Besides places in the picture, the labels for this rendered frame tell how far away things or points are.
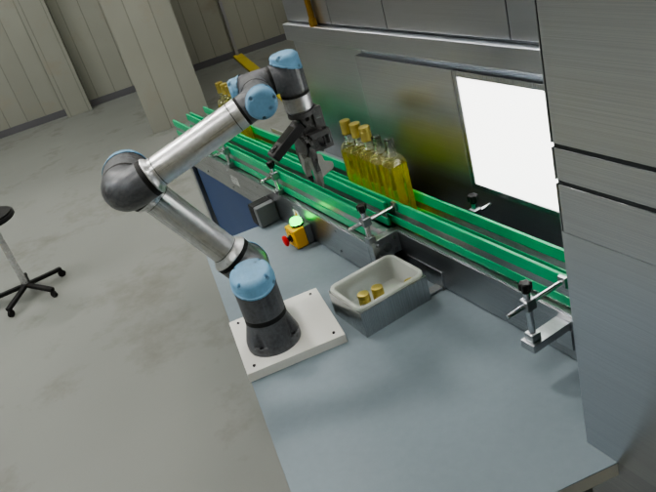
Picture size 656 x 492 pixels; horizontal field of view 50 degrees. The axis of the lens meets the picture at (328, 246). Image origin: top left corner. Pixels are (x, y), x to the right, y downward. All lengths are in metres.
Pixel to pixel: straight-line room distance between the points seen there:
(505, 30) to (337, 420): 0.98
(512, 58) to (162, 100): 5.65
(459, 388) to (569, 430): 0.27
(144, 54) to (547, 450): 6.01
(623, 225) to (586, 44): 0.27
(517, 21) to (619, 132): 0.69
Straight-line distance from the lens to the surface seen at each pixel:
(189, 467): 2.91
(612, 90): 1.04
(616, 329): 1.26
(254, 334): 1.89
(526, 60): 1.68
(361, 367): 1.81
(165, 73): 7.06
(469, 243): 1.83
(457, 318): 1.89
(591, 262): 1.21
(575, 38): 1.05
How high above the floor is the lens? 1.87
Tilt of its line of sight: 28 degrees down
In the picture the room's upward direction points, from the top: 17 degrees counter-clockwise
